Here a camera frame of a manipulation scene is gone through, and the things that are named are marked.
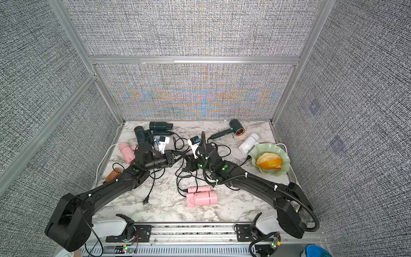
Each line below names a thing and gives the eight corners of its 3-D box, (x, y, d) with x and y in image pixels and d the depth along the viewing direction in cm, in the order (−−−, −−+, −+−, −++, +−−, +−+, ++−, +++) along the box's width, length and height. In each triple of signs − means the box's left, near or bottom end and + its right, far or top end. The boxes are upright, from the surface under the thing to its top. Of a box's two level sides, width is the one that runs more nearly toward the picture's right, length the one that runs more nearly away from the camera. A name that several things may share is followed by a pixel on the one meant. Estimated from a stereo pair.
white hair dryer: (243, 155, 102) (245, 151, 98) (236, 148, 105) (237, 144, 101) (260, 142, 108) (262, 138, 105) (252, 136, 111) (254, 132, 108)
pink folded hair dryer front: (187, 207, 83) (186, 203, 78) (188, 188, 89) (187, 184, 84) (217, 207, 83) (218, 203, 78) (216, 188, 89) (217, 184, 84)
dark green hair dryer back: (149, 135, 112) (147, 130, 108) (151, 126, 118) (150, 121, 114) (170, 135, 112) (169, 130, 108) (172, 126, 118) (171, 121, 114)
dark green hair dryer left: (141, 148, 106) (139, 144, 102) (135, 132, 115) (133, 127, 111) (155, 142, 109) (154, 138, 105) (149, 127, 118) (147, 122, 114)
